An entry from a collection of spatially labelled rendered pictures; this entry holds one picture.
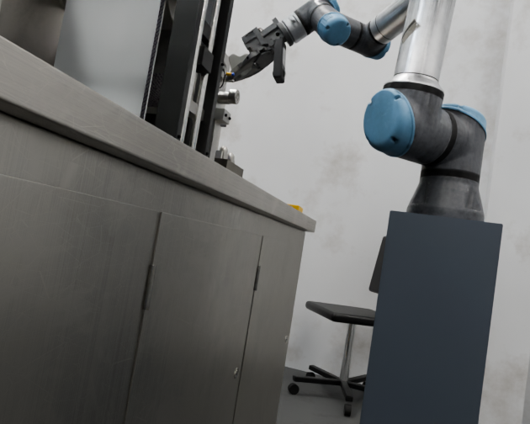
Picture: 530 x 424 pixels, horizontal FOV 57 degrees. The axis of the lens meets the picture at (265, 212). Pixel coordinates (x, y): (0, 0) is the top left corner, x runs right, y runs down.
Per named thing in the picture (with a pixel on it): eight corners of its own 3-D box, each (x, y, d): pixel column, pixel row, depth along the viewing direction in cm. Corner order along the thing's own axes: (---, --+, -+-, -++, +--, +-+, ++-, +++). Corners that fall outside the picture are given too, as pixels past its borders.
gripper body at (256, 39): (246, 50, 142) (281, 26, 140) (261, 72, 140) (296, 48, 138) (238, 38, 134) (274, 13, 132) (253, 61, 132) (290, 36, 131)
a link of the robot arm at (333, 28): (368, 28, 124) (351, 13, 132) (333, 12, 118) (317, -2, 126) (352, 56, 128) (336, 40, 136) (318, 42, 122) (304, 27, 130)
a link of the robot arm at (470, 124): (494, 179, 98) (502, 113, 98) (448, 165, 91) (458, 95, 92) (446, 182, 108) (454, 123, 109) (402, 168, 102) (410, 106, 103)
